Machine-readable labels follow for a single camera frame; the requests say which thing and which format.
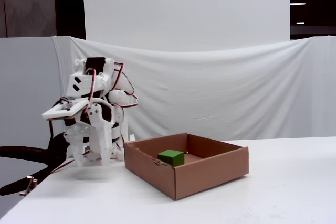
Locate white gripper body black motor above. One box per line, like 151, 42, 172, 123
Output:
78, 97, 116, 131

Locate green cube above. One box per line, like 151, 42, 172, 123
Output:
157, 149, 185, 168

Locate white draped cloth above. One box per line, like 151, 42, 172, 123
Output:
51, 36, 336, 143

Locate white moving gripper finger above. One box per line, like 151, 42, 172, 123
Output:
87, 103, 114, 167

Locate black clamp bar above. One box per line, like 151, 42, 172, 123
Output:
0, 167, 52, 196

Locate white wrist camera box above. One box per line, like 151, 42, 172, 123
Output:
41, 98, 90, 128

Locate small metal bracket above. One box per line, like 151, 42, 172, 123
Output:
19, 176, 38, 196

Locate white backdrop screen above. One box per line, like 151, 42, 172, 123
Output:
82, 0, 291, 53

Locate white fixed gripper finger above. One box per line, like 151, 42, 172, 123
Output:
63, 125, 91, 168

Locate red black servo cable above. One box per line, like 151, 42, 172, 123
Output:
87, 68, 97, 104
112, 62, 139, 109

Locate dark brown door panel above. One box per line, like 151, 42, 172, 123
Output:
0, 0, 57, 38

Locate brown cardboard box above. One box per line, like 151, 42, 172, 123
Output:
123, 132, 250, 201

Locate red white base wires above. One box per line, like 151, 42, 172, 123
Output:
49, 151, 92, 175

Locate grey partition panel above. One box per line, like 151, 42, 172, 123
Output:
0, 36, 68, 148

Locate black camera cable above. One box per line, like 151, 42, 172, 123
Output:
47, 119, 55, 152

